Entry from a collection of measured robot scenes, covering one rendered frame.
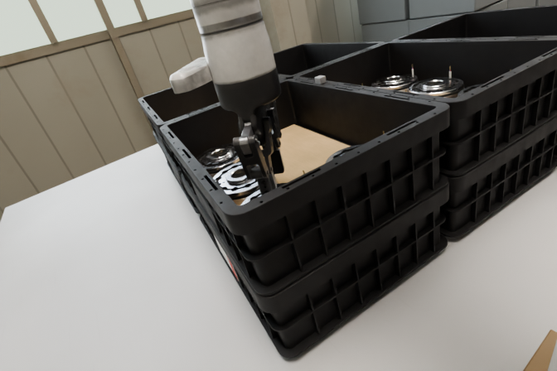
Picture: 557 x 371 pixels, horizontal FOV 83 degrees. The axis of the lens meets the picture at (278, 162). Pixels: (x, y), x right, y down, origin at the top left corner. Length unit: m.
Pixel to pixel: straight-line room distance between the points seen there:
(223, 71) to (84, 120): 2.01
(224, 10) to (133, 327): 0.47
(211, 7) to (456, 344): 0.45
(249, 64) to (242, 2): 0.06
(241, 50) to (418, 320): 0.38
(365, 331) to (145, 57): 2.14
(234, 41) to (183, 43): 2.08
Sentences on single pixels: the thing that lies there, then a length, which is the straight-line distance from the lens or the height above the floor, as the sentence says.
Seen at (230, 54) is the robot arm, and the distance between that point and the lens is 0.34.
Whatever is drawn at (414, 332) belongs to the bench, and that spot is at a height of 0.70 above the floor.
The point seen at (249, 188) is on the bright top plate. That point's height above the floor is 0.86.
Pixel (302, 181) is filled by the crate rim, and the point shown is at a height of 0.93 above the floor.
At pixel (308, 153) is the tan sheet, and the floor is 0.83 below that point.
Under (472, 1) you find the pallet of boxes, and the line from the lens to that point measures 2.43.
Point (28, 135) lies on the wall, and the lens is 2.35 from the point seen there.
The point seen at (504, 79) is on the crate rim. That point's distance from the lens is 0.52.
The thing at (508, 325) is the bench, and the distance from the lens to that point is 0.49.
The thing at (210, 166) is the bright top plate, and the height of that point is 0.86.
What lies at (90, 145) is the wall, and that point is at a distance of 2.36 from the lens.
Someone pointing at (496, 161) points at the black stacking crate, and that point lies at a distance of 0.56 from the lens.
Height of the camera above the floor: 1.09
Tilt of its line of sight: 26 degrees down
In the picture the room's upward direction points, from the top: 15 degrees counter-clockwise
